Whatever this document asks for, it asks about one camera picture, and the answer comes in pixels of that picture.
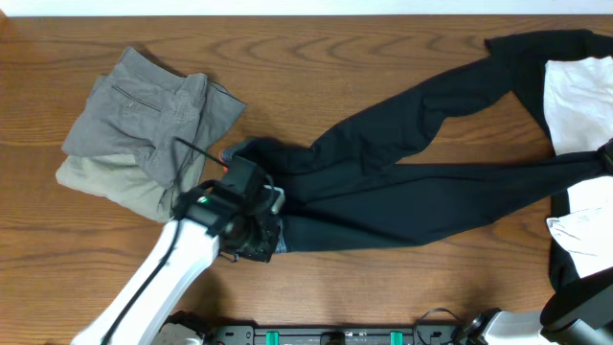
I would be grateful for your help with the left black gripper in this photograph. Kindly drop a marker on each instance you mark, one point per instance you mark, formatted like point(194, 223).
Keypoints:
point(265, 251)

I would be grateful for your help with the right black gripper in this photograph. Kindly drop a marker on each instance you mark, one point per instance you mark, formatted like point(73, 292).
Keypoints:
point(608, 152)

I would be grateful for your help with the black leggings with red waistband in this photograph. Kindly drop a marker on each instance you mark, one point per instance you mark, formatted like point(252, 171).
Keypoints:
point(351, 190)

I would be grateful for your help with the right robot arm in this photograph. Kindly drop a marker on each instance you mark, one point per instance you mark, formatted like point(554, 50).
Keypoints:
point(580, 312)

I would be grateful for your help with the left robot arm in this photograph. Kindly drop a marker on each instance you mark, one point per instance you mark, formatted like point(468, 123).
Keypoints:
point(236, 215)

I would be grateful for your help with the white shirt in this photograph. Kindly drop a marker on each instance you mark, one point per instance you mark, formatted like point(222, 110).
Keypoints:
point(578, 111)

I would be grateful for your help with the beige folded shorts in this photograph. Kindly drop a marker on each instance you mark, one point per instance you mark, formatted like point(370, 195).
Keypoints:
point(149, 190)

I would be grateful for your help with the grey folded shorts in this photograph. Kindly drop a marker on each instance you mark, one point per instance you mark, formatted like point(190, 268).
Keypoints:
point(139, 108)

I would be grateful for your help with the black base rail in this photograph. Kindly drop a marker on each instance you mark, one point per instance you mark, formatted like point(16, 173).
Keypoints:
point(250, 335)

